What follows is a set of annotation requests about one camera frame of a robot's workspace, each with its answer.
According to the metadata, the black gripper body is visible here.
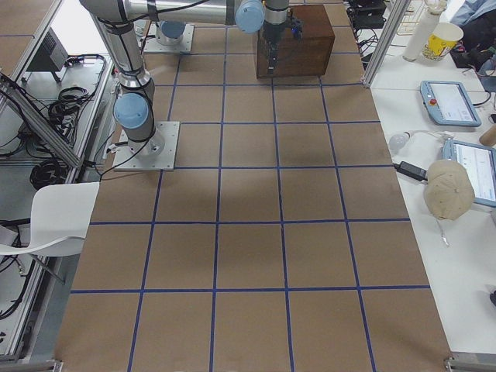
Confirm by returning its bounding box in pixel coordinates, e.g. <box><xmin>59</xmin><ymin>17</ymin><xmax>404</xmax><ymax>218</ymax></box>
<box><xmin>262</xmin><ymin>11</ymin><xmax>302</xmax><ymax>58</ymax></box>

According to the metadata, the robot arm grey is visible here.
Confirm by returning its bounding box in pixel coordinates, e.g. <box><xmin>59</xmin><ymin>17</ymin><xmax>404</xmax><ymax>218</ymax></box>
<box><xmin>81</xmin><ymin>1</ymin><xmax>165</xmax><ymax>157</ymax></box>
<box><xmin>122</xmin><ymin>1</ymin><xmax>303</xmax><ymax>75</ymax></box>

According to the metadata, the dark wooden drawer cabinet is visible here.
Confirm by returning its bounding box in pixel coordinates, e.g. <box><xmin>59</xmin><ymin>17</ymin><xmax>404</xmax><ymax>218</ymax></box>
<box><xmin>256</xmin><ymin>5</ymin><xmax>335</xmax><ymax>79</ymax></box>

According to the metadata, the white cardboard tube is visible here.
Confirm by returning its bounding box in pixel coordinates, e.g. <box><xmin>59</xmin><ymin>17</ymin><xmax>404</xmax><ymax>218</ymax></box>
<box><xmin>402</xmin><ymin>0</ymin><xmax>448</xmax><ymax>62</ymax></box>

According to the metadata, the white light bulb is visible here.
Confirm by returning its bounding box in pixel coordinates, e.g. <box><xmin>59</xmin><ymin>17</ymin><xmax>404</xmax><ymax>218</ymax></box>
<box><xmin>388</xmin><ymin>132</ymin><xmax>412</xmax><ymax>152</ymax></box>

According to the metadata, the popcorn paper cup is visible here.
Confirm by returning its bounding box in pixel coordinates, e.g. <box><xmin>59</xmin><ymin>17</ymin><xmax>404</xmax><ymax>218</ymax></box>
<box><xmin>422</xmin><ymin>22</ymin><xmax>463</xmax><ymax>60</ymax></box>

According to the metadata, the black power adapter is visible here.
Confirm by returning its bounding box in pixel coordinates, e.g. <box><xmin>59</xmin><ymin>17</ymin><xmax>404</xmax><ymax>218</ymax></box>
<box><xmin>394</xmin><ymin>161</ymin><xmax>427</xmax><ymax>181</ymax></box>

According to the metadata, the blue teach pendant far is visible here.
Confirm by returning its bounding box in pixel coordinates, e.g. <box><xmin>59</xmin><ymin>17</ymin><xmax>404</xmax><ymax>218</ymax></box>
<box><xmin>419</xmin><ymin>81</ymin><xmax>481</xmax><ymax>127</ymax></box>

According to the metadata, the blue teach pendant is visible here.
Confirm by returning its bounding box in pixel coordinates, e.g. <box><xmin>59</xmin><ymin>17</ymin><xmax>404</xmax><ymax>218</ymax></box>
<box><xmin>441</xmin><ymin>139</ymin><xmax>495</xmax><ymax>208</ymax></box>
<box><xmin>419</xmin><ymin>81</ymin><xmax>481</xmax><ymax>127</ymax></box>

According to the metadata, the grey control box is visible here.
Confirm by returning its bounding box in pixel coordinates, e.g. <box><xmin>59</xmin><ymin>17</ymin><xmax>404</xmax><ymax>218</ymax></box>
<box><xmin>26</xmin><ymin>28</ymin><xmax>68</xmax><ymax>83</ymax></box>

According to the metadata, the beige cap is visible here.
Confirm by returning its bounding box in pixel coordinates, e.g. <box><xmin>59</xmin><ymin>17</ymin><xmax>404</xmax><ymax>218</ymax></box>
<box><xmin>424</xmin><ymin>160</ymin><xmax>475</xmax><ymax>220</ymax></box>

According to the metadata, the brown cardboard tube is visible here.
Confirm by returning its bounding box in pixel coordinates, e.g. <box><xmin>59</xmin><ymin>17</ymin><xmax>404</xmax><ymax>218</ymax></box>
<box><xmin>479</xmin><ymin>125</ymin><xmax>496</xmax><ymax>146</ymax></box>

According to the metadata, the blue teach pendant near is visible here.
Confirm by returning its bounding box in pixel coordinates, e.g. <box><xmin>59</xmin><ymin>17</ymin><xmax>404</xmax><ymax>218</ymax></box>
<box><xmin>441</xmin><ymin>139</ymin><xmax>495</xmax><ymax>208</ymax></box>

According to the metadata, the white plastic chair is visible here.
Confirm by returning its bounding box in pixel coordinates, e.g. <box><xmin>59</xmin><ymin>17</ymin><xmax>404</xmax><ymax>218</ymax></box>
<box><xmin>1</xmin><ymin>182</ymin><xmax>100</xmax><ymax>284</ymax></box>

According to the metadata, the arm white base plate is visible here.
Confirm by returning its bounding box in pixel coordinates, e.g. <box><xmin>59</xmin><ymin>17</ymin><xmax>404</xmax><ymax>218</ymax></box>
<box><xmin>112</xmin><ymin>121</ymin><xmax>180</xmax><ymax>171</ymax></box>
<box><xmin>143</xmin><ymin>23</ymin><xmax>195</xmax><ymax>54</ymax></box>

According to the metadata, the aluminium frame post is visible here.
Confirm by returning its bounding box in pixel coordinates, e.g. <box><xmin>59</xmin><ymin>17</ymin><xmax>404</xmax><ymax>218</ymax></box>
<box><xmin>362</xmin><ymin>0</ymin><xmax>410</xmax><ymax>88</ymax></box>

